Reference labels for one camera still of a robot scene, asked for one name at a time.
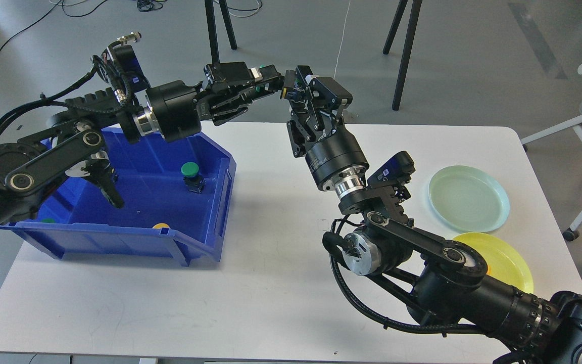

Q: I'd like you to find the green push button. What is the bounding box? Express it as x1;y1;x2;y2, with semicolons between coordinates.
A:
256;65;301;102
180;161;205;194

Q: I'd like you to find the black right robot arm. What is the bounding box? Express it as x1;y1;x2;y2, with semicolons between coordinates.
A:
281;65;582;363

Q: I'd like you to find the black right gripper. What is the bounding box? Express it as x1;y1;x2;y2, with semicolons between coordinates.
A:
282;65;369;193

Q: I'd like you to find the blue plastic bin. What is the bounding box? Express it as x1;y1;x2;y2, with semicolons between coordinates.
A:
0;127;236;266

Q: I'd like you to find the white cable on floor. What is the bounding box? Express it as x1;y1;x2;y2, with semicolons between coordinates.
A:
332;0;351;79

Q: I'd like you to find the black tripod leg right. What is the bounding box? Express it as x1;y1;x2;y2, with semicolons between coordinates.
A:
382;1;423;111

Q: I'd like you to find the black tripod leg left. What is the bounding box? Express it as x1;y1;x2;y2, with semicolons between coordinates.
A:
203;0;238;64

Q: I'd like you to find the light green plate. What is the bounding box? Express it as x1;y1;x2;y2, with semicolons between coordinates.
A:
427;165;511;233

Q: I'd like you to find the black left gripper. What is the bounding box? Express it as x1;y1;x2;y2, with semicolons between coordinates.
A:
132;62;284;143

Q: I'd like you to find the black floor cable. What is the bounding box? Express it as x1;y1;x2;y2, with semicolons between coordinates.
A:
0;0;112;86

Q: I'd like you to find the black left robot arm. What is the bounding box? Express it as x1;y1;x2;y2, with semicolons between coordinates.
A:
0;32;284;224

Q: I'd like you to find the black tripod leg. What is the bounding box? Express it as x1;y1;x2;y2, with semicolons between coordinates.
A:
382;1;423;111
203;0;238;64

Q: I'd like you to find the yellow plate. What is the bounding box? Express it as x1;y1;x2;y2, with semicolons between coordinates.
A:
453;232;535;293

